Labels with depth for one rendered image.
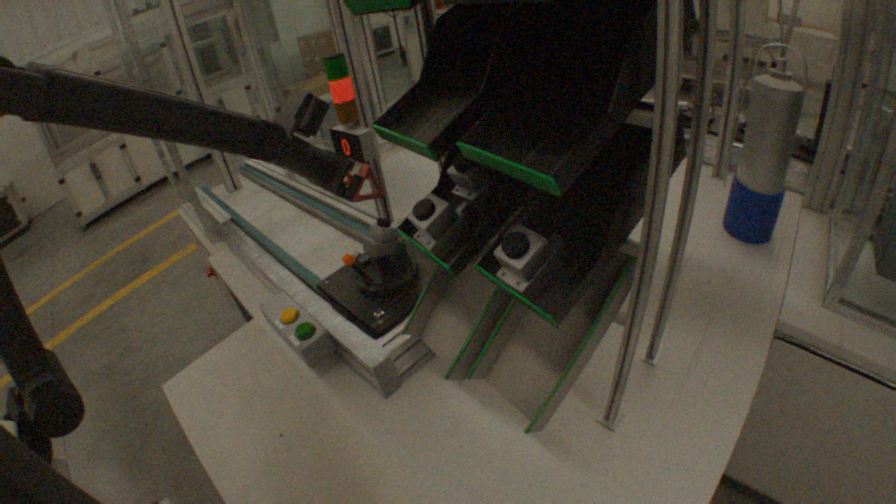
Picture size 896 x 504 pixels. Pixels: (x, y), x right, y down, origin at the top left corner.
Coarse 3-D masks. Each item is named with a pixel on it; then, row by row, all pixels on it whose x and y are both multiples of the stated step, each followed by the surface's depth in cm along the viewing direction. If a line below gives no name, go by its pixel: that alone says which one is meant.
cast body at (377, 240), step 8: (376, 224) 85; (384, 224) 84; (392, 224) 86; (376, 232) 84; (384, 232) 83; (392, 232) 85; (368, 240) 84; (376, 240) 85; (384, 240) 84; (392, 240) 86; (368, 248) 85; (376, 248) 83; (384, 248) 85; (392, 248) 87; (376, 256) 84
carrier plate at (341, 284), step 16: (368, 256) 98; (416, 256) 95; (336, 272) 95; (352, 272) 94; (432, 272) 90; (320, 288) 91; (336, 288) 90; (352, 288) 89; (416, 288) 87; (352, 304) 85; (368, 304) 85; (384, 304) 84; (400, 304) 83; (368, 320) 81; (384, 320) 80; (400, 320) 81
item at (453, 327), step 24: (432, 288) 70; (456, 288) 70; (480, 288) 66; (432, 312) 72; (456, 312) 69; (480, 312) 65; (432, 336) 71; (456, 336) 67; (480, 336) 62; (456, 360) 61
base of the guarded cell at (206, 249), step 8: (376, 136) 198; (384, 152) 179; (392, 152) 178; (280, 168) 186; (184, 216) 163; (192, 224) 155; (192, 232) 162; (200, 232) 147; (200, 240) 142; (208, 240) 141; (224, 240) 139; (200, 248) 165; (208, 248) 136; (216, 248) 135; (208, 256) 150; (208, 264) 164; (208, 272) 162; (216, 272) 158; (216, 280) 184; (224, 288) 169; (224, 296) 197; (232, 304) 181; (240, 312) 165; (240, 320) 194
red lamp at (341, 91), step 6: (348, 78) 86; (330, 84) 85; (336, 84) 85; (342, 84) 85; (348, 84) 86; (330, 90) 87; (336, 90) 86; (342, 90) 86; (348, 90) 87; (336, 96) 86; (342, 96) 86; (348, 96) 87; (354, 96) 89; (336, 102) 87
